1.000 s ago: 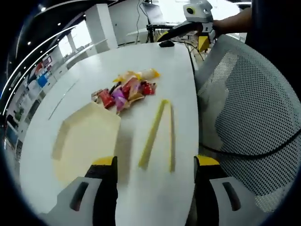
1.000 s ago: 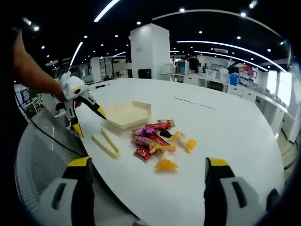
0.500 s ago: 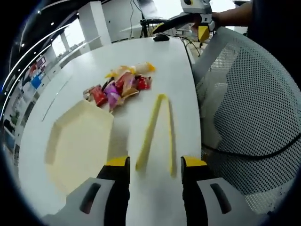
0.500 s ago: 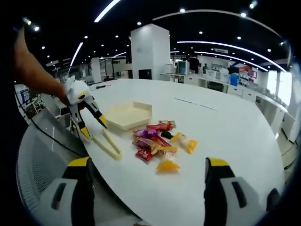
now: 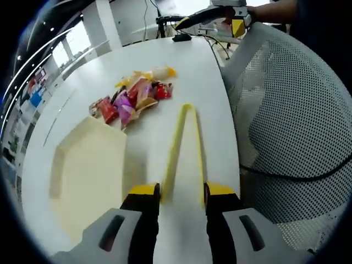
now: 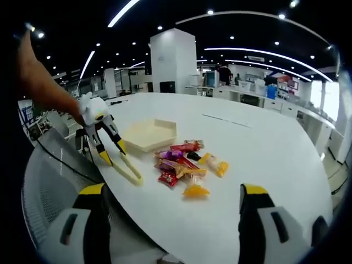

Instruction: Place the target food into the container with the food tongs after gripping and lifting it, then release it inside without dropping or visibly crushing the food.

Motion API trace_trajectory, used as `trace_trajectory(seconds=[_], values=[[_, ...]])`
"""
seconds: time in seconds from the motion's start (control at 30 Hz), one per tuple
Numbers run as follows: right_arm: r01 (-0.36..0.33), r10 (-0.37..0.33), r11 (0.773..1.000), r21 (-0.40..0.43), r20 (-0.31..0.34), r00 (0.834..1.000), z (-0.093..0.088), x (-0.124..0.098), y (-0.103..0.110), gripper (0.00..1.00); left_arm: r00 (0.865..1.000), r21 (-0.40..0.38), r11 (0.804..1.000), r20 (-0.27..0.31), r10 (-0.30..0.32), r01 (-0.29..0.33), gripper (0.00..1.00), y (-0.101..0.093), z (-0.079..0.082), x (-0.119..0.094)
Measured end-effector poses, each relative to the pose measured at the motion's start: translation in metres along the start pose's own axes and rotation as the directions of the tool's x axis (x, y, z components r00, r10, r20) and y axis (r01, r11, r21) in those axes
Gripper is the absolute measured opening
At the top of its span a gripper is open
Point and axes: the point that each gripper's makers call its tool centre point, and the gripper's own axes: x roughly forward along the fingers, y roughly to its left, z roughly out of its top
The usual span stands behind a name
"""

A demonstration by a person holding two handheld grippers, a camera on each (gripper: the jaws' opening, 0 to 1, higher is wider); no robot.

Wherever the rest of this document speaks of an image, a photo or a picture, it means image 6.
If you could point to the ceiling light strip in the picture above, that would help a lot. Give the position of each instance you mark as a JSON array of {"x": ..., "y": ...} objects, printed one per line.
[
  {"x": 87, "y": 64},
  {"x": 122, "y": 12},
  {"x": 264, "y": 55}
]

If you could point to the small black tool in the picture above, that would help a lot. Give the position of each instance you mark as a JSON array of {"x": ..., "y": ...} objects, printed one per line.
[{"x": 118, "y": 102}]

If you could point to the cream food tongs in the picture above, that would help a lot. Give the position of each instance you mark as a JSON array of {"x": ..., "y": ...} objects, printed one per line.
[{"x": 129, "y": 171}]

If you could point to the blue box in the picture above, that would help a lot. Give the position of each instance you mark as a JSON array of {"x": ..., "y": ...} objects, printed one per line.
[{"x": 271, "y": 91}]

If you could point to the small black food packet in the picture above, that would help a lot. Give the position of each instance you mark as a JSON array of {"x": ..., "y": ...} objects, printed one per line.
[{"x": 193, "y": 156}]

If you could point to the cream hexagonal tray container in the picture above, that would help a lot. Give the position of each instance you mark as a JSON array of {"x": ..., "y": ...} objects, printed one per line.
[{"x": 149, "y": 134}]

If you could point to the long brown red food packet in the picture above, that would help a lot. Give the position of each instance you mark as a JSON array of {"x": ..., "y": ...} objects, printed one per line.
[{"x": 176, "y": 166}]

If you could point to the yellow and white food packet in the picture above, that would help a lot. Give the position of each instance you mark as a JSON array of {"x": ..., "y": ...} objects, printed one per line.
[{"x": 215, "y": 165}]

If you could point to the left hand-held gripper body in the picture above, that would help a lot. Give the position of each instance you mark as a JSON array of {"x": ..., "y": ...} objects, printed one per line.
[{"x": 94, "y": 110}]

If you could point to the orange and white food packet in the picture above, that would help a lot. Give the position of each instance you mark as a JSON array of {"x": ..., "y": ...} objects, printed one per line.
[{"x": 195, "y": 189}]

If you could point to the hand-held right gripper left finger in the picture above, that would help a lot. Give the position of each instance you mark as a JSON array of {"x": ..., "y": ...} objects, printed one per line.
[{"x": 79, "y": 228}]

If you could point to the grey mesh office chair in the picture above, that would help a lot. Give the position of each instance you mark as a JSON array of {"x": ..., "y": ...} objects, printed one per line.
[{"x": 52, "y": 176}]

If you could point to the purple food packet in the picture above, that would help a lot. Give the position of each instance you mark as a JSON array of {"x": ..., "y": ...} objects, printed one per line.
[{"x": 169, "y": 154}]

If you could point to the small red food packet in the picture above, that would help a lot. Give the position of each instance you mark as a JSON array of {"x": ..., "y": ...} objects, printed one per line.
[{"x": 168, "y": 178}]

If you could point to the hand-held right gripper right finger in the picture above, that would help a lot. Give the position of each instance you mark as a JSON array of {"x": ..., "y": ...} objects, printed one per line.
[{"x": 261, "y": 233}]

